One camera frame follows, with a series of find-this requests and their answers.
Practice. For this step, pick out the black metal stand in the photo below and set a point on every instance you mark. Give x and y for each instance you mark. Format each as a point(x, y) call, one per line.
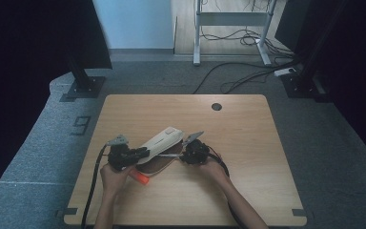
point(301, 83)
point(84, 83)

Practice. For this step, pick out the white pencil case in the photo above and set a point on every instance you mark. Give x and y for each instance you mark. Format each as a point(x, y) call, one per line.
point(163, 146)

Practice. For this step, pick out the white power strip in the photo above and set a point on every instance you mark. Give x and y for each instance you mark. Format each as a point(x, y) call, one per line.
point(284, 72)

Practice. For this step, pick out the white desk frame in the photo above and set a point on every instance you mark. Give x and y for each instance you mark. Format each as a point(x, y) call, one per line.
point(232, 18)

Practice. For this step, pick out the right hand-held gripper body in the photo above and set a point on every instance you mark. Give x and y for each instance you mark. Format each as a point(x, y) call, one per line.
point(197, 152)

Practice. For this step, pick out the black curtain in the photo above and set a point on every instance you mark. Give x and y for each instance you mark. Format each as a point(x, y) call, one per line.
point(355, 63)
point(38, 31)

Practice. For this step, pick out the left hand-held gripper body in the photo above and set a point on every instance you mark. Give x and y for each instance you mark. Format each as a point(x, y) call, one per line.
point(120, 156)

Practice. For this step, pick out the grey tape piece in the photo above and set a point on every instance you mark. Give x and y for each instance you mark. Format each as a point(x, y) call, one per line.
point(67, 211)
point(299, 212)

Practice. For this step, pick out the black round table grommet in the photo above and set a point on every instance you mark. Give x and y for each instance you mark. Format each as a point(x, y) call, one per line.
point(216, 106)

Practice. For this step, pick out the person's left hand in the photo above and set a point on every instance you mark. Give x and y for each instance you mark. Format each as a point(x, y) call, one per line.
point(114, 179)

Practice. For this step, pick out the orange highlighter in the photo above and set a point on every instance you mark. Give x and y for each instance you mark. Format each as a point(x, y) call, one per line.
point(141, 178)

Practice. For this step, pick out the person's right hand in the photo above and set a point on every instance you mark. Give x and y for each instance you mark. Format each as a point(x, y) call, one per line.
point(214, 171)

